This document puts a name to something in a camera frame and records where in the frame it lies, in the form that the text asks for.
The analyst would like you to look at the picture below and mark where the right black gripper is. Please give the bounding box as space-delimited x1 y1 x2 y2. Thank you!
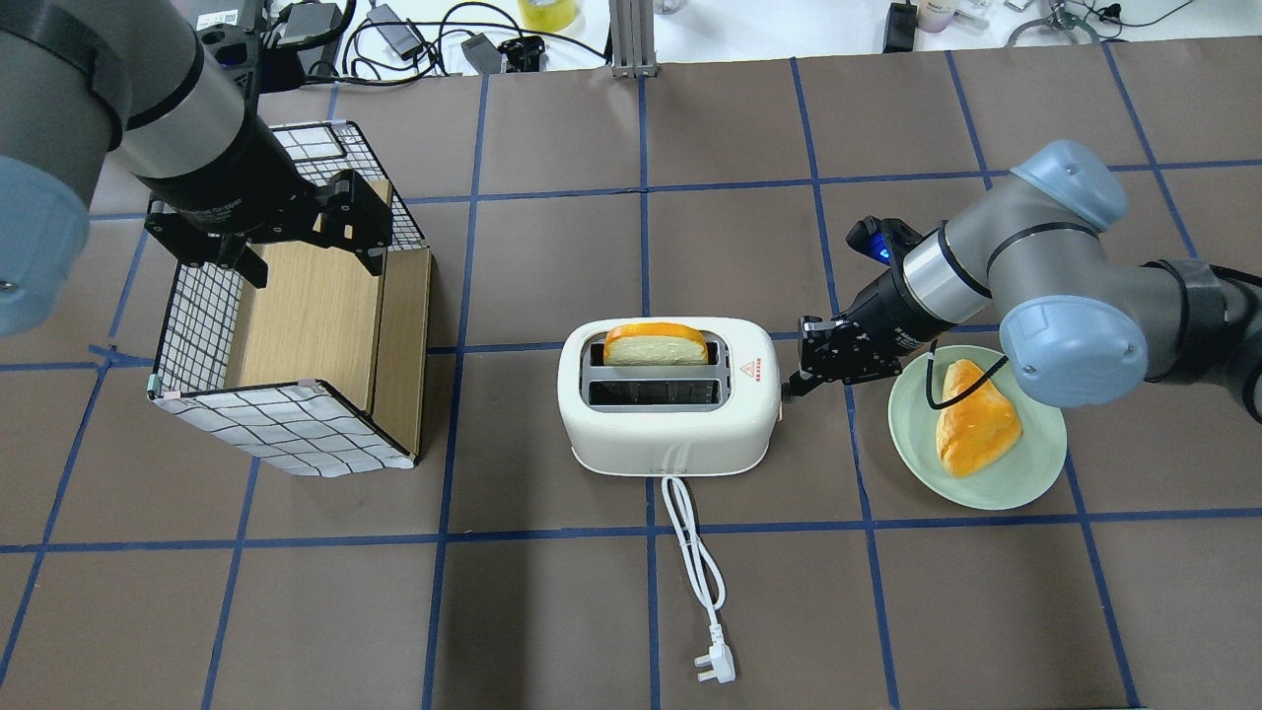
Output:
781 217 943 399

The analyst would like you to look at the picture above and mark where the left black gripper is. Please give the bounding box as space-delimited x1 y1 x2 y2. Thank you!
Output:
144 137 392 288

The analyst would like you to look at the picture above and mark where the white two-slot toaster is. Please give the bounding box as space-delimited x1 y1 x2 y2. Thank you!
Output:
557 318 782 477

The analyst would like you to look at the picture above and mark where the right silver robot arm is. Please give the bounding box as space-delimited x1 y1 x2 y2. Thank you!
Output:
782 140 1261 417

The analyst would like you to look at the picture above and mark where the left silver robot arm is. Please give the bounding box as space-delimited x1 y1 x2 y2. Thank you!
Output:
1 1 392 335

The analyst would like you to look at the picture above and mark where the toast bread slice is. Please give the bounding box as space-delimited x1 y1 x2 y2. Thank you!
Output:
602 320 709 367

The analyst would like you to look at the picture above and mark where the golden triangular pastry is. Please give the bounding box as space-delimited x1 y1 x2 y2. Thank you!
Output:
935 381 1023 479

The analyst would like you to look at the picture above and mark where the light green plate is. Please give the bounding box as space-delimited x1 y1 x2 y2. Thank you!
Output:
887 346 1066 511

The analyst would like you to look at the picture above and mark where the yellow tape roll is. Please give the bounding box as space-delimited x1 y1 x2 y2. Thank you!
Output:
517 0 578 35

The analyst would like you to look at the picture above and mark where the black power adapter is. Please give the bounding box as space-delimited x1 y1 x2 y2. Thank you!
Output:
880 1 917 54

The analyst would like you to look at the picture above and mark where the wire basket with wooden shelf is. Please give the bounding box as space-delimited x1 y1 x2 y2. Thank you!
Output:
146 121 433 477

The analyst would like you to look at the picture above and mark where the white toaster power cord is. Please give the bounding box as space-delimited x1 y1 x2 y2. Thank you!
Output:
660 474 738 684

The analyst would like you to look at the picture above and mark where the aluminium frame post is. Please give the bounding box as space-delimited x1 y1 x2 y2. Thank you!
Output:
608 0 660 78

